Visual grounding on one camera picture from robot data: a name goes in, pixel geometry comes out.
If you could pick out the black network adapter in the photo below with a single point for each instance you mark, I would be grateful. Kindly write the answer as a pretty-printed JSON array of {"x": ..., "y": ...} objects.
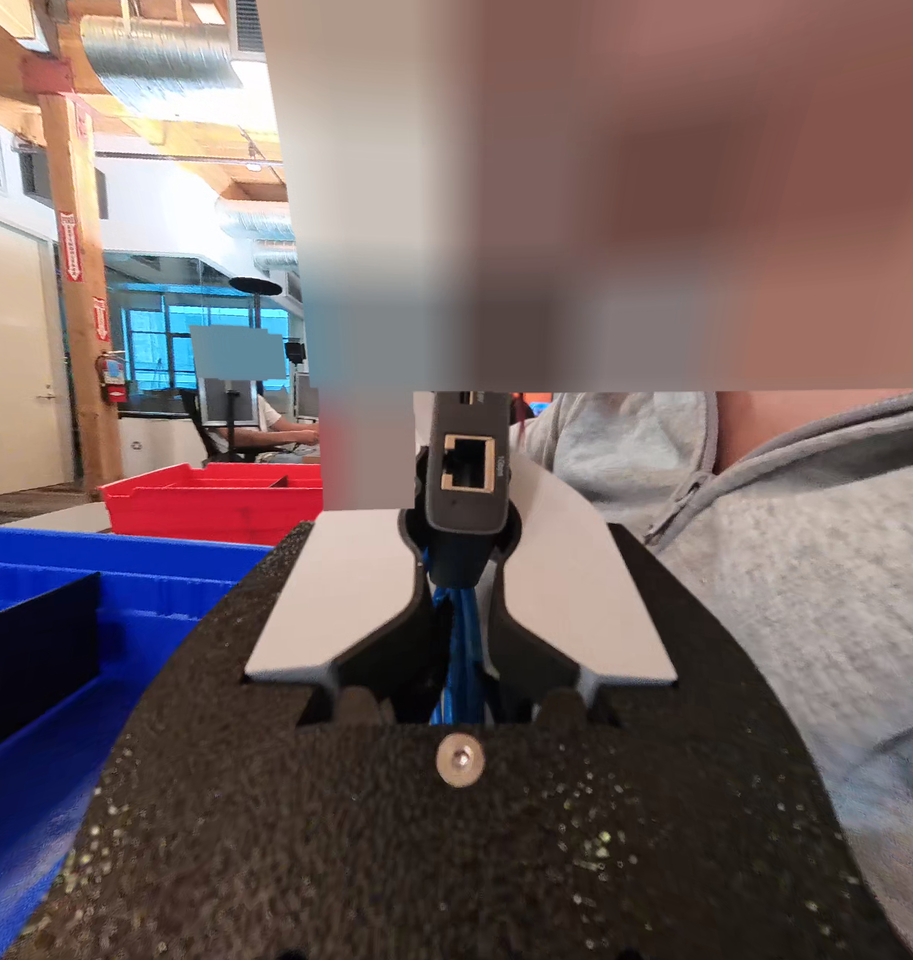
[{"x": 468, "y": 409}]

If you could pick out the black bin divider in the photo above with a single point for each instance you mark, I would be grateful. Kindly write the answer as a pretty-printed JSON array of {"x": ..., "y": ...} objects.
[{"x": 36, "y": 652}]

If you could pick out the red fire extinguisher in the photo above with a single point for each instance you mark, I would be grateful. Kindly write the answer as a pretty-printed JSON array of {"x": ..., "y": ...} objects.
[{"x": 114, "y": 379}]

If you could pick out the monitor on stand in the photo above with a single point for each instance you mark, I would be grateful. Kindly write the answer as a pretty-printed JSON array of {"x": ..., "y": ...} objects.
[{"x": 231, "y": 390}]

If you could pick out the blue plastic bin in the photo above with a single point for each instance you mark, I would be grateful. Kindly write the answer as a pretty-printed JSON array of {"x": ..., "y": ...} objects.
[{"x": 149, "y": 592}]

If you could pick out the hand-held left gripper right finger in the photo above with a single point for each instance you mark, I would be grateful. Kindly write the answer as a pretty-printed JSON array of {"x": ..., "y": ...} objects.
[{"x": 576, "y": 592}]

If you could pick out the black disc lamp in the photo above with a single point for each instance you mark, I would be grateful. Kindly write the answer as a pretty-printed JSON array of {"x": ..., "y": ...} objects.
[{"x": 255, "y": 286}]

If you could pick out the red plastic bin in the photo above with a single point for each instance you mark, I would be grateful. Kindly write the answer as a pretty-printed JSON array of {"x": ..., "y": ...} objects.
[{"x": 201, "y": 517}]

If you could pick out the grey desk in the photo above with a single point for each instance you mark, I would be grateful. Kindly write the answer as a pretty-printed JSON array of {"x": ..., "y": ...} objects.
[{"x": 59, "y": 517}]

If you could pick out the wide silver air duct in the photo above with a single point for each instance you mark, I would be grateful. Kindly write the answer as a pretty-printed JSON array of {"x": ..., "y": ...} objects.
[{"x": 164, "y": 49}]

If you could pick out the wooden post with red signs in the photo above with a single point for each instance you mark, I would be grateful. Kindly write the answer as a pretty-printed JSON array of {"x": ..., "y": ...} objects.
[{"x": 74, "y": 337}]

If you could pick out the black office chair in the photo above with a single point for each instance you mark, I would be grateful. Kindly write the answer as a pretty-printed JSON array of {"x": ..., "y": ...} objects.
[{"x": 201, "y": 427}]

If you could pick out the long silver air duct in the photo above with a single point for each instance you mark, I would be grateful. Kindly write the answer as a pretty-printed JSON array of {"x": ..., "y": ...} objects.
[{"x": 260, "y": 234}]

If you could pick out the person's grey sweater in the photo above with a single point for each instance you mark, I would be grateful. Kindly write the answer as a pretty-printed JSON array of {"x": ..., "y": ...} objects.
[{"x": 801, "y": 600}]

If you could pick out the red vertical sign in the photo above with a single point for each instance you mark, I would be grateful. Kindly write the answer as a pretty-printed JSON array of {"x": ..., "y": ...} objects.
[
  {"x": 70, "y": 247},
  {"x": 100, "y": 319}
]

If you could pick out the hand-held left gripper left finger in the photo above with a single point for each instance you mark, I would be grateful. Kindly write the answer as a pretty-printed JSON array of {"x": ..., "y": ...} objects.
[{"x": 344, "y": 585}]

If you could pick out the beige door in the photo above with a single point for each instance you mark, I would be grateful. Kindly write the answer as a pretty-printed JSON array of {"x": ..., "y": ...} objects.
[{"x": 14, "y": 360}]

